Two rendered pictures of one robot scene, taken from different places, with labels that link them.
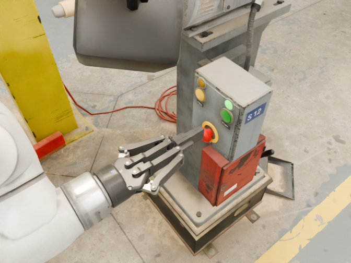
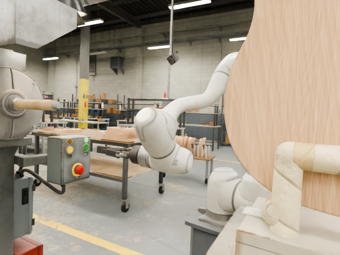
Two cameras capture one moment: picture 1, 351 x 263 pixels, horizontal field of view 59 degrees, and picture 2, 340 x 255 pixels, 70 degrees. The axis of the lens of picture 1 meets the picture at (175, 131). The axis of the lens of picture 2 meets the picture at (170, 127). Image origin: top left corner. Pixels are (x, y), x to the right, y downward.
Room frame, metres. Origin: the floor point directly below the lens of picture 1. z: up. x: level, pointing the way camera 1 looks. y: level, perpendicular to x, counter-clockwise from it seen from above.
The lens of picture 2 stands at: (0.60, 1.05, 1.24)
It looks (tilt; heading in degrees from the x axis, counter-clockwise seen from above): 3 degrees down; 245
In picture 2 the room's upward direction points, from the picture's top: 3 degrees clockwise
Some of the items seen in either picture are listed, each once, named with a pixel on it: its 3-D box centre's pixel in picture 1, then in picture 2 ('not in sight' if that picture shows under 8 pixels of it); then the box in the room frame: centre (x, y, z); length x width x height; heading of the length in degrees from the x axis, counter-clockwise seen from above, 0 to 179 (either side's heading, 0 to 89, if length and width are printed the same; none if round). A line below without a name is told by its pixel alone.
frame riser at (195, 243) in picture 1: (201, 182); not in sight; (0.90, -0.14, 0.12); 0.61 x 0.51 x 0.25; 37
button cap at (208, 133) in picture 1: (208, 133); (78, 169); (0.51, -0.08, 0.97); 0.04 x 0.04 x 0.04; 37
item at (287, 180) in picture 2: not in sight; (286, 193); (0.35, 0.85, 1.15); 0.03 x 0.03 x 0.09
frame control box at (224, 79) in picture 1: (237, 102); (54, 163); (0.61, -0.17, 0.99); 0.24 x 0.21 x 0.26; 127
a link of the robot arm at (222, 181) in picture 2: not in sight; (224, 188); (-0.19, 0.05, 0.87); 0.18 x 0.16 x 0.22; 110
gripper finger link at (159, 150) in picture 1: (150, 155); (118, 152); (0.37, 0.05, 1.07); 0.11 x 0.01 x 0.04; 129
